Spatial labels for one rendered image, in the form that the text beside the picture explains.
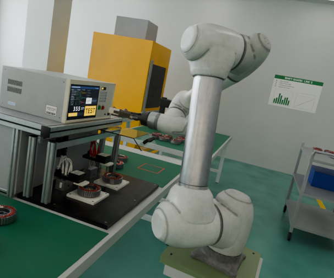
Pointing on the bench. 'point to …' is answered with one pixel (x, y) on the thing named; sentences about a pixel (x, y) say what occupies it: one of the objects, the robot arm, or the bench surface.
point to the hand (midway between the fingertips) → (114, 111)
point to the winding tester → (49, 93)
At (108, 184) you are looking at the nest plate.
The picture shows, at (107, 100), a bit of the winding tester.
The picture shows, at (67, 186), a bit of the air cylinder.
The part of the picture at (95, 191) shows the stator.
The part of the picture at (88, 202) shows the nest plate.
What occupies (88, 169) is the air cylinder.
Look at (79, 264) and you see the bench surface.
